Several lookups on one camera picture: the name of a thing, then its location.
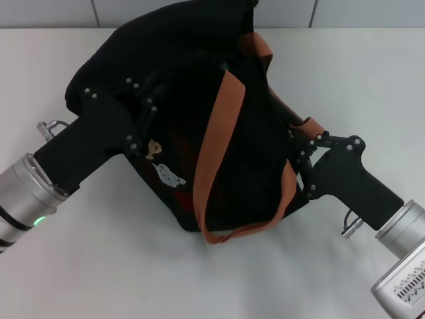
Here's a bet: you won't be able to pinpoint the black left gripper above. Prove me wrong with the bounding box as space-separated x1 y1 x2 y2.
34 78 172 190

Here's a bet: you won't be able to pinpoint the right gripper cable connector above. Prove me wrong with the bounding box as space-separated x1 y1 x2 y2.
341 209 365 239

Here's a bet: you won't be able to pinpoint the black food bag orange straps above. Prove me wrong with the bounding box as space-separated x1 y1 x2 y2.
64 0 328 246

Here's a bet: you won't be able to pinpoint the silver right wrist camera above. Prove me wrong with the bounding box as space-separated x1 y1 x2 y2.
371 245 425 319

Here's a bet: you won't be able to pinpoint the left gripper cable connector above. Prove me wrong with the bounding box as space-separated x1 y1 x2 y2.
36 120 70 138

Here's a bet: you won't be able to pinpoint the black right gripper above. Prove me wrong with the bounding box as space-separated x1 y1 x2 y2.
288 132 404 232

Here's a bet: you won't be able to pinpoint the gripper cable connector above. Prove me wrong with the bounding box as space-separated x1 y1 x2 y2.
341 209 365 239
36 120 70 138

